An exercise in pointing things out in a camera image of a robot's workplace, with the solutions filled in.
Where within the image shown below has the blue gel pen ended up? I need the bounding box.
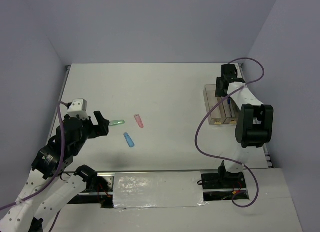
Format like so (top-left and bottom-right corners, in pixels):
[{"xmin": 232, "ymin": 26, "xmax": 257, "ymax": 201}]
[{"xmin": 227, "ymin": 98, "xmax": 233, "ymax": 117}]

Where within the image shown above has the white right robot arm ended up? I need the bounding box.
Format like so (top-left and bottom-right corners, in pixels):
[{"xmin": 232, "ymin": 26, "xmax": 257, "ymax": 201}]
[{"xmin": 213, "ymin": 63, "xmax": 274, "ymax": 187}]

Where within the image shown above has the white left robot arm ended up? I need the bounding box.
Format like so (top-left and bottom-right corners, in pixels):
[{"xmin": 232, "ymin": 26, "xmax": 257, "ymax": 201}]
[{"xmin": 0, "ymin": 111, "xmax": 110, "ymax": 231}]

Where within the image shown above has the green correction tape case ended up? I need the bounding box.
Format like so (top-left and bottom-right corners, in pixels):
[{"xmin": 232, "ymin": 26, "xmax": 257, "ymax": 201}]
[{"xmin": 109, "ymin": 120, "xmax": 125, "ymax": 126}]

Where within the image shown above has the clear middle organizer bin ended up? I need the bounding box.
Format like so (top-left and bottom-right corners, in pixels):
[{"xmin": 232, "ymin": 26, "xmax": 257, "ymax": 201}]
[{"xmin": 222, "ymin": 98, "xmax": 240, "ymax": 124}]

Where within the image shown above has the clear organizer bin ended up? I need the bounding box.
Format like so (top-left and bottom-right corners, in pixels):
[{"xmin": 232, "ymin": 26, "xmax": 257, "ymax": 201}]
[
  {"xmin": 222, "ymin": 98, "xmax": 240, "ymax": 124},
  {"xmin": 203, "ymin": 84, "xmax": 227, "ymax": 125}
]

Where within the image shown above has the clear left organizer bin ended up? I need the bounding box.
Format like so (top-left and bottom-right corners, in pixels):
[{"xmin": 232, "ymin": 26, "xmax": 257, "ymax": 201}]
[{"xmin": 203, "ymin": 84, "xmax": 227, "ymax": 125}]

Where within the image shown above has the blue correction tape case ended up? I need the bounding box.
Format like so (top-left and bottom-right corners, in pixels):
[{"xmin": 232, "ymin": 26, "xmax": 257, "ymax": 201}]
[{"xmin": 123, "ymin": 132, "xmax": 135, "ymax": 148}]

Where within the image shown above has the pink correction tape case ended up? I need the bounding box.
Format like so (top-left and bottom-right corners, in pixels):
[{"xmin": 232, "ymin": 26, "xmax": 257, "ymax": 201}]
[{"xmin": 134, "ymin": 114, "xmax": 144, "ymax": 128}]

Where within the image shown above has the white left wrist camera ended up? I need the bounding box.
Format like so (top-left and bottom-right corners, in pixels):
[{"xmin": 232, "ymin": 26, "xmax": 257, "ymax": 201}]
[{"xmin": 67, "ymin": 98, "xmax": 89, "ymax": 120}]

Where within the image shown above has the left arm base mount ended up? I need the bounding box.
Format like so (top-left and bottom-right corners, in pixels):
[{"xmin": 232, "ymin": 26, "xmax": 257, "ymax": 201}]
[{"xmin": 68, "ymin": 173, "xmax": 115, "ymax": 209}]

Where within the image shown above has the aluminium table edge rail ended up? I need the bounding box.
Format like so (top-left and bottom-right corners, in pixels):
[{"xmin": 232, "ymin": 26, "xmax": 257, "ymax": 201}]
[{"xmin": 47, "ymin": 65, "xmax": 71, "ymax": 151}]

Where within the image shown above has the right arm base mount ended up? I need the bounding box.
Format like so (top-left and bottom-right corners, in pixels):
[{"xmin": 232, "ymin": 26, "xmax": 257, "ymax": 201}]
[{"xmin": 197, "ymin": 172, "xmax": 249, "ymax": 201}]

